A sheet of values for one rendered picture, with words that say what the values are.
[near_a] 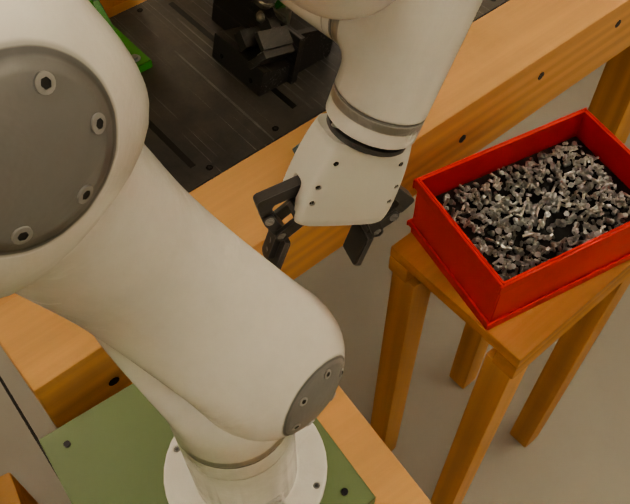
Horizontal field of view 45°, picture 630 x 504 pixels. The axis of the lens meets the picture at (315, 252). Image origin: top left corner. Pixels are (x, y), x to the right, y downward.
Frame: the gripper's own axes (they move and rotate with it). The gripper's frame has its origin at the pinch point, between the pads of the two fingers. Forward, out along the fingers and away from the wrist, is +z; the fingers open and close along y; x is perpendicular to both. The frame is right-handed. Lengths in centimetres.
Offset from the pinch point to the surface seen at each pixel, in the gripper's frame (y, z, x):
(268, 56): -15, 7, -48
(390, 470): -13.9, 25.5, 12.5
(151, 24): -4, 16, -73
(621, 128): -119, 25, -60
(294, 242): -14.3, 22.3, -23.6
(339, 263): -71, 87, -78
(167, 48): -5, 17, -66
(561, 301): -48, 16, -3
